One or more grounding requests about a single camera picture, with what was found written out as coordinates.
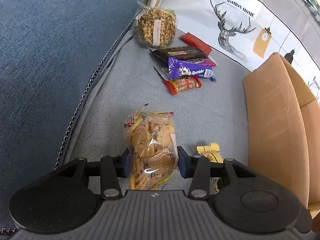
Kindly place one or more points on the magenta purple snack packet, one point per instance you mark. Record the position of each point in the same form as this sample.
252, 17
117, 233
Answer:
207, 61

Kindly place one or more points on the purple Alpenliebe candy packet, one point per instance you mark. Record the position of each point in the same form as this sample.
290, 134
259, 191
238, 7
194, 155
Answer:
179, 69

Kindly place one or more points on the small red cake packet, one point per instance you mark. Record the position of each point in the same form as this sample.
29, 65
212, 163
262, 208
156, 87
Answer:
194, 41

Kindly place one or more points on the open cardboard box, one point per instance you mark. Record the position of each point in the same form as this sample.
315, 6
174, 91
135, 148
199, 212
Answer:
283, 129

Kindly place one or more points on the round puffed grain snack bag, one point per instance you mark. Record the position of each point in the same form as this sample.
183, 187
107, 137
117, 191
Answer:
156, 26

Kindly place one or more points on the red clear candy packet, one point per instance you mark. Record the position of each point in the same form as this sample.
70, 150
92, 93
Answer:
185, 83

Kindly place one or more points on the dark brown chocolate bar packet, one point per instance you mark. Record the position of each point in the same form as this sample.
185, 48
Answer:
183, 53

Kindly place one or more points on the yellow chocolate bar packet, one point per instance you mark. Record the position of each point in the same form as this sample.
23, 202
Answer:
212, 152

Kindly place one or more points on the clear bag of biscuits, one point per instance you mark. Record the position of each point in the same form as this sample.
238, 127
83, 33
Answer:
150, 136

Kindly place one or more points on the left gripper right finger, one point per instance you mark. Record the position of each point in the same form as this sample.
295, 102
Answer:
197, 168

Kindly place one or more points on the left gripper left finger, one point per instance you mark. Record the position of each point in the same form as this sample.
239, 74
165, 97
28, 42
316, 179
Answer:
112, 167

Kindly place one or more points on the deer print sofa cover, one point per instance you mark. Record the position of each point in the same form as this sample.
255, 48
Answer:
249, 31

